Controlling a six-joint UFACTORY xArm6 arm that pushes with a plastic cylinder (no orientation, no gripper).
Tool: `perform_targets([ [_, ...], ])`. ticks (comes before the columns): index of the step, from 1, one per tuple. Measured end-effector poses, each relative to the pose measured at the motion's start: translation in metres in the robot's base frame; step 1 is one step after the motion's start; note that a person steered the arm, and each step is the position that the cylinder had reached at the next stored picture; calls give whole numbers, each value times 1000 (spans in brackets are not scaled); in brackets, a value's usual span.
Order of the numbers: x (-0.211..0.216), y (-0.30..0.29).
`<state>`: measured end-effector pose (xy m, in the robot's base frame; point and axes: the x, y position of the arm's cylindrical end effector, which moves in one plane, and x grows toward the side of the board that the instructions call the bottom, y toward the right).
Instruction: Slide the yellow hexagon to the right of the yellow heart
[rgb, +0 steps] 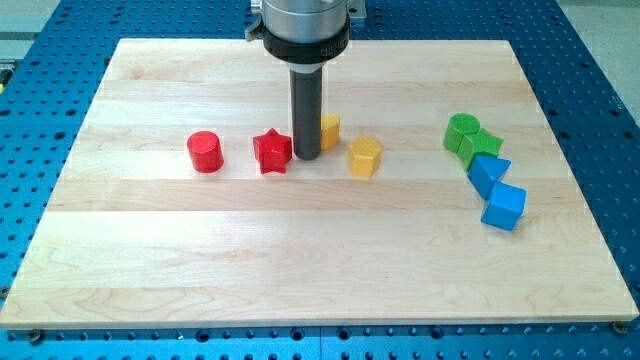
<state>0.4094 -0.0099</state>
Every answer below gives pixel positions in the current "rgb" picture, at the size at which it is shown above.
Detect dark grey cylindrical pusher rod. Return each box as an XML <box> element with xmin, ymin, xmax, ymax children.
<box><xmin>290</xmin><ymin>68</ymin><xmax>323</xmax><ymax>160</ymax></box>

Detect yellow heart block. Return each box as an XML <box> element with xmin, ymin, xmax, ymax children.
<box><xmin>321</xmin><ymin>114</ymin><xmax>340</xmax><ymax>150</ymax></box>

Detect yellow hexagon block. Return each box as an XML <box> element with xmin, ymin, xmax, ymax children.
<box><xmin>347</xmin><ymin>136</ymin><xmax>383</xmax><ymax>178</ymax></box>

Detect red star block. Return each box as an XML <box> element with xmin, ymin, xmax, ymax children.
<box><xmin>253</xmin><ymin>128</ymin><xmax>293</xmax><ymax>174</ymax></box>

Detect red cylinder block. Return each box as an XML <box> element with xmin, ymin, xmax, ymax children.
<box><xmin>187</xmin><ymin>131</ymin><xmax>224</xmax><ymax>173</ymax></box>

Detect green cylinder block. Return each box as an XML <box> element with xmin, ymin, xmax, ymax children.
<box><xmin>443</xmin><ymin>113</ymin><xmax>480</xmax><ymax>153</ymax></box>

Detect green star block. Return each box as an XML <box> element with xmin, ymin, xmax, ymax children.
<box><xmin>457</xmin><ymin>128</ymin><xmax>504</xmax><ymax>172</ymax></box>

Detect blue triangle block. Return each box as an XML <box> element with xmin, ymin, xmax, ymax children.
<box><xmin>467</xmin><ymin>155</ymin><xmax>511</xmax><ymax>200</ymax></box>

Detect blue cube block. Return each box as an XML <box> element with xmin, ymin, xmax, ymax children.
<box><xmin>481</xmin><ymin>182</ymin><xmax>527</xmax><ymax>231</ymax></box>

